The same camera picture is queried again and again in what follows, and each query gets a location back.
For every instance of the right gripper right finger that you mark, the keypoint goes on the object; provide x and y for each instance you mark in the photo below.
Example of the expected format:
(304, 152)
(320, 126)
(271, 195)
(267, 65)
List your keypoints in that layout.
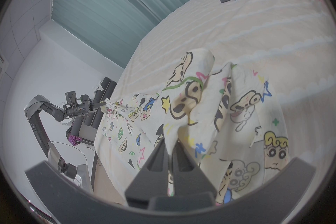
(189, 178)

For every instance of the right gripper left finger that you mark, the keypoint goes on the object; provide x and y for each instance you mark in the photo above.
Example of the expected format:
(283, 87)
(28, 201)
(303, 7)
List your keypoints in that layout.
(152, 173)

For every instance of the purple plastic bag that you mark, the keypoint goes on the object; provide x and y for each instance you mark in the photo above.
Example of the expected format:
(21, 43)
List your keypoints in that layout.
(73, 140)

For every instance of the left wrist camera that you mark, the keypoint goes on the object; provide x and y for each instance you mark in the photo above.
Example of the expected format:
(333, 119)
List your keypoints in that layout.
(70, 98)

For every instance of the bed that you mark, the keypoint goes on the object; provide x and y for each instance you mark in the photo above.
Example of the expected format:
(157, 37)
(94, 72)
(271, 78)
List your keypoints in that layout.
(236, 34)

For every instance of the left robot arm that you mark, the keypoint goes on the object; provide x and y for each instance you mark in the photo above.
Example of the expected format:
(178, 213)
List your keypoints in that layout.
(36, 104)

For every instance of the black low cabinet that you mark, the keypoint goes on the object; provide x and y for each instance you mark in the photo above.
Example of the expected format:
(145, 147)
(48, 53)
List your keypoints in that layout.
(105, 86)

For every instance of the white printed pyjama top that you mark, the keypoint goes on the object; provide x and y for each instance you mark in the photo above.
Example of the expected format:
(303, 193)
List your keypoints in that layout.
(236, 102)

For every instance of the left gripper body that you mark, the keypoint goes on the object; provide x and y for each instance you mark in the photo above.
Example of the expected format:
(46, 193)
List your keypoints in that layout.
(85, 104)

